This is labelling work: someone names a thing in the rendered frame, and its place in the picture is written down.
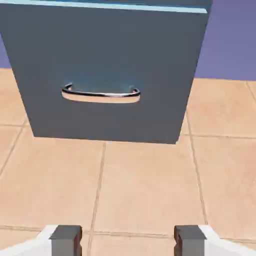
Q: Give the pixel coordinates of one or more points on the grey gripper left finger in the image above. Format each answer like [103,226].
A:
[64,243]

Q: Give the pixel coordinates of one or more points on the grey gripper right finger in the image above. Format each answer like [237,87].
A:
[192,243]

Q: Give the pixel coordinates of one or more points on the grey-blue drawer front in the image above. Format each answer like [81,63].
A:
[108,60]

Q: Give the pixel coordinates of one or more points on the grey-blue painted cabinet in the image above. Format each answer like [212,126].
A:
[112,50]

